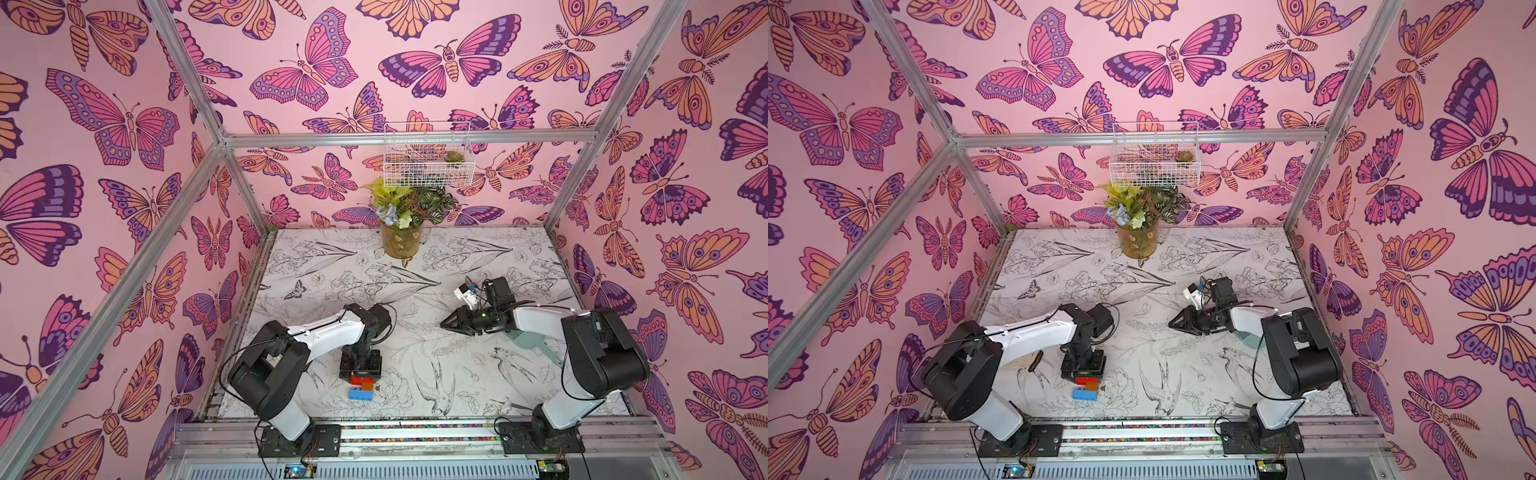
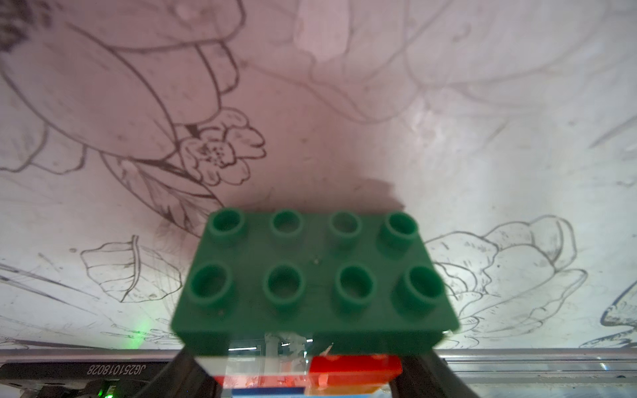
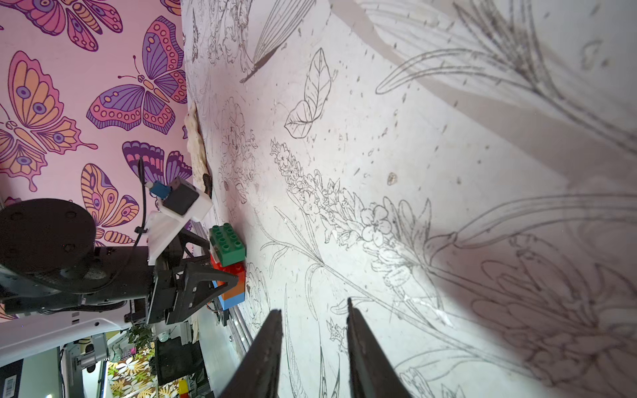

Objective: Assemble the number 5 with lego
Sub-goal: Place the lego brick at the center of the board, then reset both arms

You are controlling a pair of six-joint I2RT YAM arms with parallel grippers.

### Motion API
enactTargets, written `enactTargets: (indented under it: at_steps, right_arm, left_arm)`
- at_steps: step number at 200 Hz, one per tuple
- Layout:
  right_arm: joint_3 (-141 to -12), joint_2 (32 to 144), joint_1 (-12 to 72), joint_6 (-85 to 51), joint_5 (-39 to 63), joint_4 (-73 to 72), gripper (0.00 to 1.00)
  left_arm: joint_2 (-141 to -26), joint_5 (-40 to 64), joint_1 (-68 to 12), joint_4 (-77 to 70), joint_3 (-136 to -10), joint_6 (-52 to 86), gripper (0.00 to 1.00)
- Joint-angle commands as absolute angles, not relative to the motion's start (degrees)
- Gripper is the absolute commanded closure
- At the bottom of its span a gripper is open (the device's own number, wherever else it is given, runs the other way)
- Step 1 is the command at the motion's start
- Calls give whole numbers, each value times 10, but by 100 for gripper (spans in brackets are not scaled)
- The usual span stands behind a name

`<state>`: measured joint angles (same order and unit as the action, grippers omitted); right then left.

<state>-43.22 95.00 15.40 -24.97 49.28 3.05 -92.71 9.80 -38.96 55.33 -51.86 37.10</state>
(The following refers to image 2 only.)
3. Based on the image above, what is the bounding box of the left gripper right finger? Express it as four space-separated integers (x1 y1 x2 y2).
390 351 479 398

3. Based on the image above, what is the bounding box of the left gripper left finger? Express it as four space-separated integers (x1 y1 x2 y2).
134 349 222 398

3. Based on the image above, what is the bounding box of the white lego brick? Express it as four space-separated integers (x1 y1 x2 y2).
195 357 311 389

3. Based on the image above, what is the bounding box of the red lego brick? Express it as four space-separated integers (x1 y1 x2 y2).
304 354 402 388

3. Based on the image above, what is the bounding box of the brown lego brick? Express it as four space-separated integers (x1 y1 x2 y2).
305 384 392 398

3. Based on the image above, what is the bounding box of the blue lego brick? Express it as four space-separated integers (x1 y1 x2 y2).
232 387 305 398

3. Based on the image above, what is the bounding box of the green lego brick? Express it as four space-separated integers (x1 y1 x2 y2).
171 208 460 356

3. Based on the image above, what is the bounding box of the aluminium mounting rail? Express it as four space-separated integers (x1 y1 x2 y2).
1 348 636 397

